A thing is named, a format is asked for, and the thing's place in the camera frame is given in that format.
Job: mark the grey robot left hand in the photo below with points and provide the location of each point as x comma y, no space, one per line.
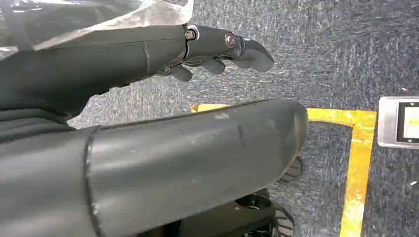
183,153

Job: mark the black robot foot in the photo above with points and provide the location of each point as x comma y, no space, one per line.
248,216

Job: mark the clear plastic bag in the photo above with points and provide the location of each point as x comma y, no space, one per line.
154,13

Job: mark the ribbed grey left arm sleeve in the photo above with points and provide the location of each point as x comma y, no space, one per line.
23,126

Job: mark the yellow tape line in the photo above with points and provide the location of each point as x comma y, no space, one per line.
358,170

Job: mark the silver metal device with screen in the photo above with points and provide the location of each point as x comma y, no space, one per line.
388,122

